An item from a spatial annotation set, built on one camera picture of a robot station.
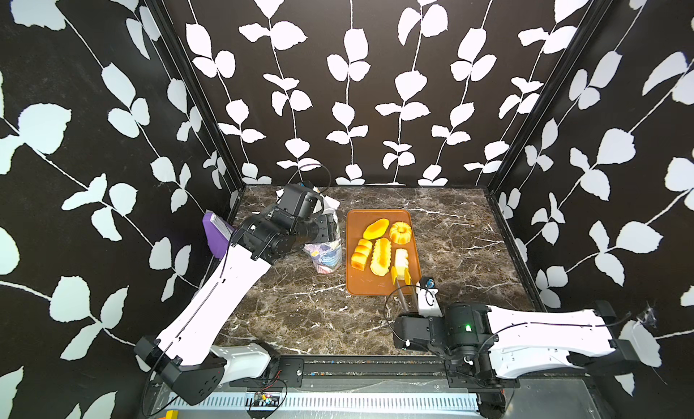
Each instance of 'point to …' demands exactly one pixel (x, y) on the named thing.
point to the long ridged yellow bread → (381, 256)
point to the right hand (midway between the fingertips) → (406, 325)
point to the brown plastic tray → (364, 283)
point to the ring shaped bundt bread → (400, 233)
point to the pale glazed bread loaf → (401, 258)
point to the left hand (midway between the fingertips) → (328, 223)
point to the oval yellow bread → (376, 229)
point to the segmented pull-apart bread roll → (361, 251)
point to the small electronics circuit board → (261, 399)
